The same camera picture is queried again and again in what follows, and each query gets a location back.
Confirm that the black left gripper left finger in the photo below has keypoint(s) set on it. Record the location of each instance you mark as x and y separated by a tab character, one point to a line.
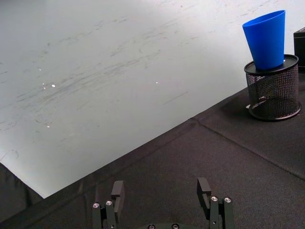
116	201

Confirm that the black table cloth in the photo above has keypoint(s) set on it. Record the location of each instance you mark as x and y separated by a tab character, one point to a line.
190	181

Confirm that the black box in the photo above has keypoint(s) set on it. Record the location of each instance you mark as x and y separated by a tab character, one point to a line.
299	43

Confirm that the blue plastic cup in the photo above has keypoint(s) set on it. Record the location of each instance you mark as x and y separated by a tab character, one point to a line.
267	39

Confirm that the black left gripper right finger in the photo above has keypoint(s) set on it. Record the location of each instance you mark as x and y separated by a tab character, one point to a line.
209	202

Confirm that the black mesh pen holder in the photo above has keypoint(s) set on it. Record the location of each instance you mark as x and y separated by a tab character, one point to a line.
274	95

